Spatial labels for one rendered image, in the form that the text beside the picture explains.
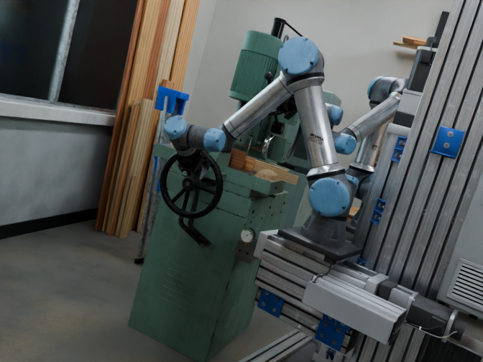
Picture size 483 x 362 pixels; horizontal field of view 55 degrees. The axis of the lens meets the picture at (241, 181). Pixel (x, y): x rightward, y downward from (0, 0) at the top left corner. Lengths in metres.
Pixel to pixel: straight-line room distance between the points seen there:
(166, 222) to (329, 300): 1.04
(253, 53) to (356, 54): 2.41
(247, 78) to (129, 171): 1.64
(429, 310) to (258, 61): 1.25
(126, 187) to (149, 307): 1.40
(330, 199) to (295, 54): 0.43
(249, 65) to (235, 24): 2.66
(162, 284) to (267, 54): 1.16
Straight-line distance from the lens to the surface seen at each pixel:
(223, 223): 2.07
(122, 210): 3.58
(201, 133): 1.50
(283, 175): 2.12
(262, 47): 2.13
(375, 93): 2.09
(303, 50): 1.40
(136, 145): 3.49
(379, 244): 1.65
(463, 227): 1.55
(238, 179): 2.02
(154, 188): 3.05
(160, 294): 2.29
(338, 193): 1.35
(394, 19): 4.51
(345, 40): 4.50
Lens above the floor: 1.16
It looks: 8 degrees down
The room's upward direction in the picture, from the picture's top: 16 degrees clockwise
